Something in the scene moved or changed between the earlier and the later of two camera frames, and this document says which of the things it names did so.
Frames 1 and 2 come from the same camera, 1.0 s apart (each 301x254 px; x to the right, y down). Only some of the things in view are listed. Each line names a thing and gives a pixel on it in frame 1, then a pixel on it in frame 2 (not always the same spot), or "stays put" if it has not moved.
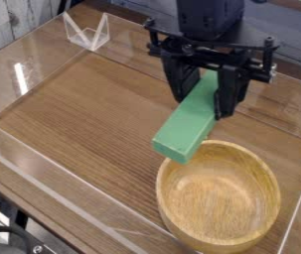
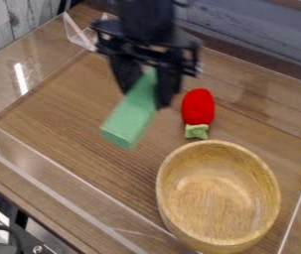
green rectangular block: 192,121 -> 134,110
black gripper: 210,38 -> 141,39
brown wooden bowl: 220,200 stays put
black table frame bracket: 22,241 stays put
